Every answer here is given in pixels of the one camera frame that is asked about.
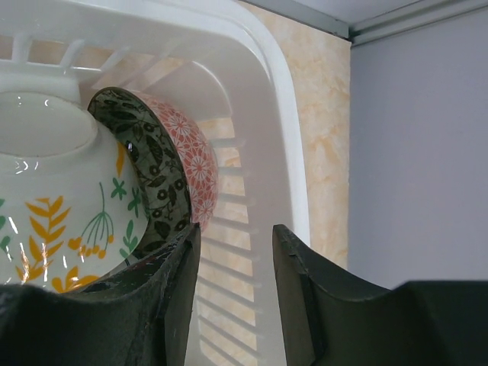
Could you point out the black leaf pink bowl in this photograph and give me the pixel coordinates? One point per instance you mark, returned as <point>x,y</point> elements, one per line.
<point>173,159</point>

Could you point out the white plastic dish rack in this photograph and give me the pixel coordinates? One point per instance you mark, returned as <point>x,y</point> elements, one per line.
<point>220,66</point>

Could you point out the yellow flower white bowl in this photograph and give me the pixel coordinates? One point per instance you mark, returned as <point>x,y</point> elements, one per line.
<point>72,207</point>

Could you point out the aluminium frame rail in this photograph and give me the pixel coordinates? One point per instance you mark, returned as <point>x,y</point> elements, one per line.
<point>363,22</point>

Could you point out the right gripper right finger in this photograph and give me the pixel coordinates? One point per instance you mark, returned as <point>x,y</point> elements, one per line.
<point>331,317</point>

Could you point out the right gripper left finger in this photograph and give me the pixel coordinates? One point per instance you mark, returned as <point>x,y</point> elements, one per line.
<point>139,316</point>

